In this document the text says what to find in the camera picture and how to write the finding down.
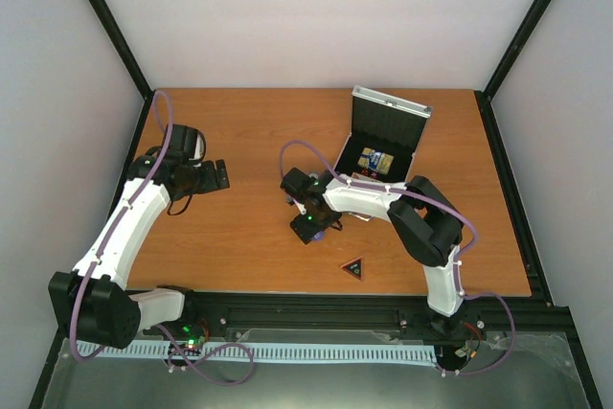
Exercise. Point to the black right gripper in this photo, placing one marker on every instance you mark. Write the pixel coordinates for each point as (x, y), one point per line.
(306, 231)

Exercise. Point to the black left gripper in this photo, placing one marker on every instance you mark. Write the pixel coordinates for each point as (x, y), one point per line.
(212, 182)

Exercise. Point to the black triangular button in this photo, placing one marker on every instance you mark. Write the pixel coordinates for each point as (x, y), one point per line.
(354, 268)

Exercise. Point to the blue Texas Hold'em card box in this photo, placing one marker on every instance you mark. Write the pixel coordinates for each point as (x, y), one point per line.
(375, 160)

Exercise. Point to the aluminium poker case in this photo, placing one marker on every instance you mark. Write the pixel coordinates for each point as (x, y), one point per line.
(386, 123)

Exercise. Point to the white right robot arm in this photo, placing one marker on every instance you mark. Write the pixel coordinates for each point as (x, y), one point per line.
(427, 225)

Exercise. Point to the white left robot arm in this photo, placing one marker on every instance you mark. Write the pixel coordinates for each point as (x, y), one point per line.
(91, 302)

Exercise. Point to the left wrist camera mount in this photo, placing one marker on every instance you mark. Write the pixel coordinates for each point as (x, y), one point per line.
(199, 148)

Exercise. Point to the light blue cable duct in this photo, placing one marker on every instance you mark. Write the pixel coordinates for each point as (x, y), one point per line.
(275, 353)

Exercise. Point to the black aluminium frame rail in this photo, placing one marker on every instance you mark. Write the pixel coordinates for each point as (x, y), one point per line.
(554, 112)

